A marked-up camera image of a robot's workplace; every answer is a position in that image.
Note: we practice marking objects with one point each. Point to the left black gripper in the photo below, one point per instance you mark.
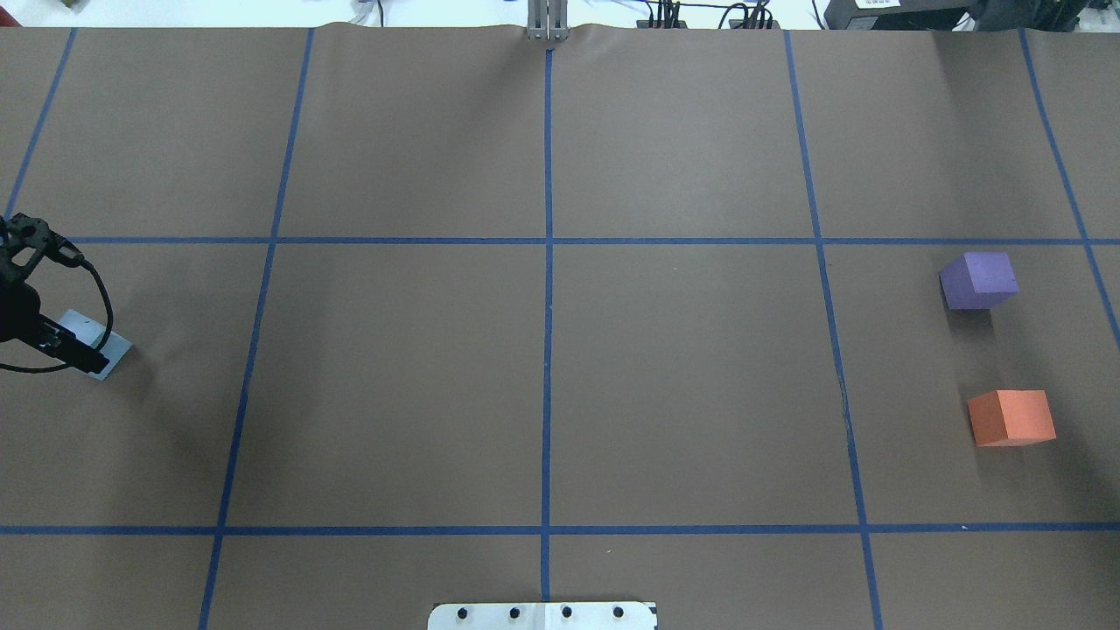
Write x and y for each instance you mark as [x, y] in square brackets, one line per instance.
[17, 315]

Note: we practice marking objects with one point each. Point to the light blue foam block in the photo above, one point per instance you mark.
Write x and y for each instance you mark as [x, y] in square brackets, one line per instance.
[89, 332]

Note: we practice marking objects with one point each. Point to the purple foam block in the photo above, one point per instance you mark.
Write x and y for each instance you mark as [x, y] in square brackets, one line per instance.
[978, 281]

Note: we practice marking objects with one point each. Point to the orange foam block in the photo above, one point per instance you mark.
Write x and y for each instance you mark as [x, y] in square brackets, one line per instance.
[1011, 418]

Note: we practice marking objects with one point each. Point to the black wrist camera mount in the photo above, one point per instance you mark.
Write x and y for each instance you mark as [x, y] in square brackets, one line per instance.
[27, 242]

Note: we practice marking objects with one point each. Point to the aluminium frame post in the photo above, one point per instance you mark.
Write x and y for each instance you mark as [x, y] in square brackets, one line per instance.
[547, 20]

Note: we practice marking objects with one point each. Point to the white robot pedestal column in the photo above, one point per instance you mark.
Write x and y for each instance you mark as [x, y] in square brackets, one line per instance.
[545, 615]

